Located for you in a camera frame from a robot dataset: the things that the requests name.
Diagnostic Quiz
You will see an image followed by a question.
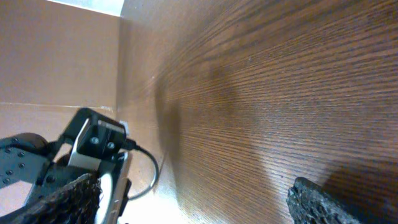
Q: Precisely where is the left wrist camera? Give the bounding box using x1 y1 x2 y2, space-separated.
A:
62 108 127 170

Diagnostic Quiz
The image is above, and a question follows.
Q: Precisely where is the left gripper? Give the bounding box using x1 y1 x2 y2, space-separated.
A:
1 133 92 205

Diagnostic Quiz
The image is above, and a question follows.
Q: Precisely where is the black smartphone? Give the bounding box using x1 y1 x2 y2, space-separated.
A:
95 152 131 224

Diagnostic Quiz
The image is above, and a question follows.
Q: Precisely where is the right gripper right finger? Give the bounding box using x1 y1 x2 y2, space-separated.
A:
286 177 363 224

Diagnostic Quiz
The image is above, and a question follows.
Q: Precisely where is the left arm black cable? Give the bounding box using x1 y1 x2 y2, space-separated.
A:
124 138 160 200

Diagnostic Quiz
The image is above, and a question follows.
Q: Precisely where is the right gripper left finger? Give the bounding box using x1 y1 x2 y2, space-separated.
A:
1 174 101 224

